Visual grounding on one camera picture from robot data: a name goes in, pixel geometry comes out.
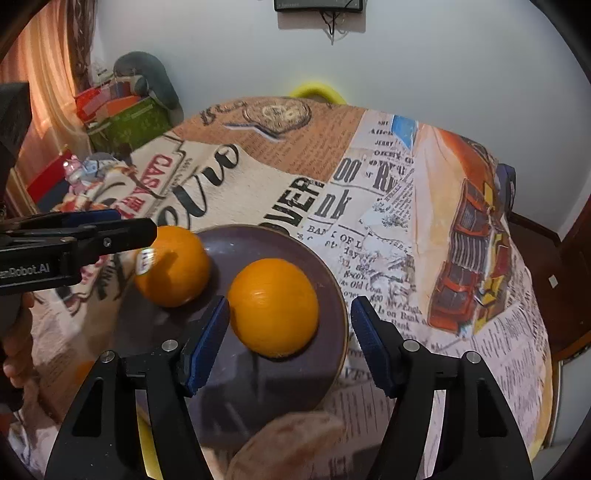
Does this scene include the large orange with sticker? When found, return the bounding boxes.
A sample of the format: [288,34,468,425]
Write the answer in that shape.
[134,226,211,308]

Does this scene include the large plain orange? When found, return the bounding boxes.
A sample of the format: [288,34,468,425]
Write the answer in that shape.
[228,258,320,358]

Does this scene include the person's left hand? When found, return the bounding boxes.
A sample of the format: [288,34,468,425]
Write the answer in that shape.
[2,293,35,388]

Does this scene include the pink rabbit toy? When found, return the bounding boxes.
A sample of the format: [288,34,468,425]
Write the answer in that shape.
[62,155,99,194]

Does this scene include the red gift box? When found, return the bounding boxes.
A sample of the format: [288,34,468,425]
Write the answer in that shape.
[27,148,73,204]

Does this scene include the dark purple plate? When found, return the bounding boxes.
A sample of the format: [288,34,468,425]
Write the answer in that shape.
[115,224,349,451]

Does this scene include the green storage box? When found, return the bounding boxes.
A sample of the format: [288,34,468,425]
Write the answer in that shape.
[87,97,172,155]

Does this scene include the printed newspaper pattern tablecloth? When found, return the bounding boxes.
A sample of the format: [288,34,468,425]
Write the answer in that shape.
[1,97,551,479]

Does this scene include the grey plush toy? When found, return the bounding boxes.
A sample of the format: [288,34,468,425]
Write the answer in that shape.
[113,51,179,110]

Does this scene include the orange striped curtain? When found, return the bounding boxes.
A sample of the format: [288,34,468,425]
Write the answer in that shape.
[1,1,90,183]

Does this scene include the yellow foam tube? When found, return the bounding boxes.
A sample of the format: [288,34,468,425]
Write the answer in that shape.
[288,81,346,105]

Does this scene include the black monitor cables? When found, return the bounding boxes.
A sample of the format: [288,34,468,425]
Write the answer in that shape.
[317,8,352,46]

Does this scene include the small black wall monitor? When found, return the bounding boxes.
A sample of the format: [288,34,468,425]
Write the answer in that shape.
[273,0,363,13]

